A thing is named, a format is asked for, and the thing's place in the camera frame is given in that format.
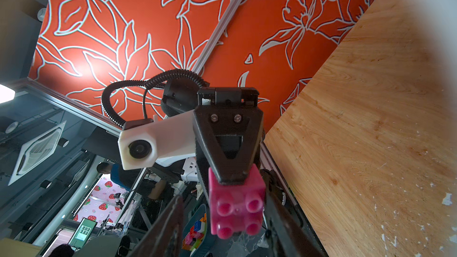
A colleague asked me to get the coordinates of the pink lego brick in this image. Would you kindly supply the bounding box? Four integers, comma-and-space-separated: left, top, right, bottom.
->
208, 164, 266, 239

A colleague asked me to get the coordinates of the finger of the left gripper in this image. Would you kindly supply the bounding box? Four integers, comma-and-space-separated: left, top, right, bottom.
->
193, 106, 264, 186

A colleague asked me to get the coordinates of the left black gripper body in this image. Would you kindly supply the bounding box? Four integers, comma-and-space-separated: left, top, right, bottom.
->
161, 79, 259, 117

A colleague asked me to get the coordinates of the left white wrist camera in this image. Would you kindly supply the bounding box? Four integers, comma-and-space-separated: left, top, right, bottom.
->
118, 111, 196, 170

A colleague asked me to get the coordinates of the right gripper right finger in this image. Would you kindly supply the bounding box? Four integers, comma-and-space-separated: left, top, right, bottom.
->
260, 169, 325, 257

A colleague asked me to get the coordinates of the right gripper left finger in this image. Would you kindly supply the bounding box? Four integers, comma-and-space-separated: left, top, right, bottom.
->
128, 195, 184, 257

